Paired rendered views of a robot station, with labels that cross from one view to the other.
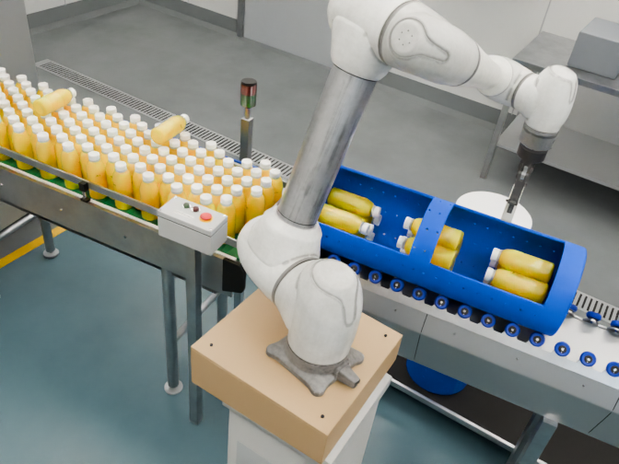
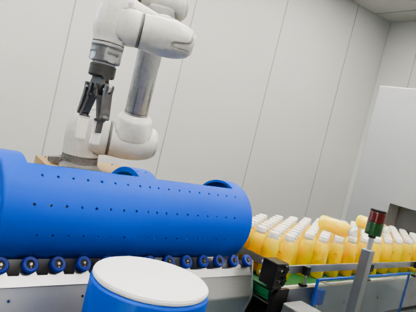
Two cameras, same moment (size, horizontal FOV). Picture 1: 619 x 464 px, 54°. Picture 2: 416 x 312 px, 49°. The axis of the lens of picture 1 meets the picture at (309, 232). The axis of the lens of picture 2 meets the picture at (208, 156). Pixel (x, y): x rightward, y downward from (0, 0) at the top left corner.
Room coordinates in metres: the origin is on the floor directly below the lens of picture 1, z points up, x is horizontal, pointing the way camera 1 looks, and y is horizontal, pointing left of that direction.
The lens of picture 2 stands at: (2.40, -1.58, 1.41)
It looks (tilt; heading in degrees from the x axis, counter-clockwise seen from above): 3 degrees down; 117
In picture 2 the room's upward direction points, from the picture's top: 14 degrees clockwise
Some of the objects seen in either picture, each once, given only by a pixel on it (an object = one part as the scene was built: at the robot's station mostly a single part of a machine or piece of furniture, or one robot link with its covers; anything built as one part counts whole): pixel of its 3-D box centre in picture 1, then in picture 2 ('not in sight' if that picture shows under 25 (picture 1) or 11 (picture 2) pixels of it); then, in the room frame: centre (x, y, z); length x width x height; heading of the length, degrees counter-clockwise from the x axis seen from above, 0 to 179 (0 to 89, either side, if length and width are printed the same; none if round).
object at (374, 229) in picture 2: (248, 98); (374, 228); (2.20, 0.31, 1.18); 0.06 x 0.06 x 0.05
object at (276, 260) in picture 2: not in sight; (272, 273); (1.93, 0.05, 0.95); 0.10 x 0.07 x 0.10; 159
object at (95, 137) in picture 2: not in sight; (96, 132); (1.53, -0.58, 1.32); 0.03 x 0.01 x 0.07; 69
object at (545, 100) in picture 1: (548, 96); (119, 18); (1.49, -0.56, 1.65); 0.13 x 0.11 x 0.16; 42
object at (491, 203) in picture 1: (493, 214); (151, 278); (1.85, -0.66, 1.03); 0.28 x 0.28 x 0.01
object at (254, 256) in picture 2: not in sight; (242, 250); (1.76, 0.15, 0.96); 0.40 x 0.01 x 0.03; 159
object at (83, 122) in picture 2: (509, 211); (82, 127); (1.44, -0.55, 1.32); 0.03 x 0.01 x 0.07; 69
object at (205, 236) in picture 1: (192, 225); not in sight; (1.53, 0.37, 1.05); 0.20 x 0.10 x 0.10; 69
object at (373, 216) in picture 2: (249, 87); (377, 216); (2.20, 0.31, 1.23); 0.06 x 0.06 x 0.04
